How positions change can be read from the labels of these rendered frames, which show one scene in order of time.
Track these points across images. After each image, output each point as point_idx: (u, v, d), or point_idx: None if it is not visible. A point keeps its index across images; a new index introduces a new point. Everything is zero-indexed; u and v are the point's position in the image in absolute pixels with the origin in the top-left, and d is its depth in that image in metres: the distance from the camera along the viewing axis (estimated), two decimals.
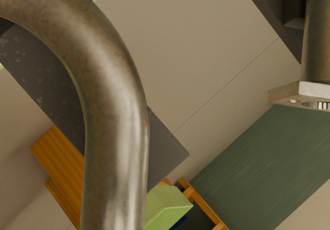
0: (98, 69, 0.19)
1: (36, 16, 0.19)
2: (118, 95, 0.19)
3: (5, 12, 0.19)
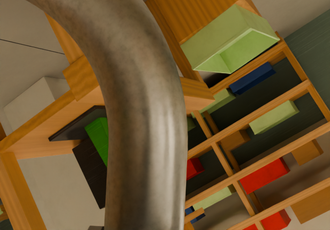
0: (124, 50, 0.15)
1: None
2: (150, 83, 0.15)
3: None
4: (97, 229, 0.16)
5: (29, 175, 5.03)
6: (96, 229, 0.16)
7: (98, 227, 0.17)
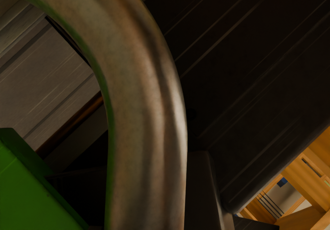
0: (124, 50, 0.15)
1: None
2: (149, 83, 0.15)
3: None
4: (97, 229, 0.16)
5: None
6: (96, 229, 0.16)
7: (98, 227, 0.17)
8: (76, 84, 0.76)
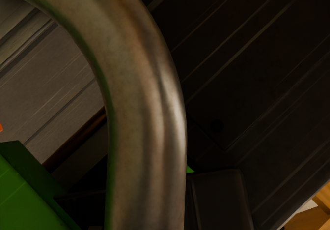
0: (123, 50, 0.15)
1: None
2: (149, 83, 0.15)
3: None
4: (97, 229, 0.16)
5: None
6: (96, 229, 0.16)
7: (98, 227, 0.17)
8: (81, 86, 0.73)
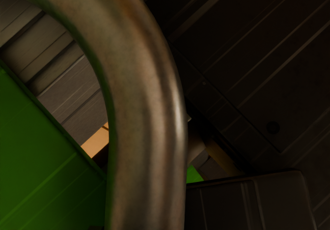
0: (125, 50, 0.15)
1: None
2: (150, 83, 0.15)
3: None
4: (97, 229, 0.16)
5: None
6: (96, 229, 0.16)
7: (98, 227, 0.17)
8: (99, 85, 0.73)
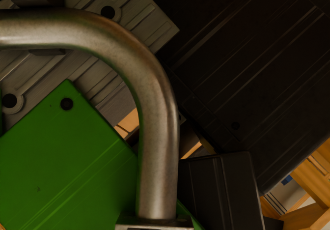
0: (148, 85, 0.30)
1: (109, 53, 0.31)
2: (160, 100, 0.30)
3: (89, 50, 0.31)
4: None
5: None
6: None
7: (137, 229, 0.17)
8: (116, 90, 0.89)
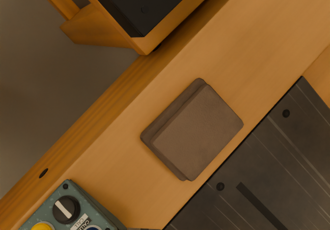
0: None
1: None
2: None
3: None
4: None
5: None
6: None
7: (137, 229, 0.17)
8: None
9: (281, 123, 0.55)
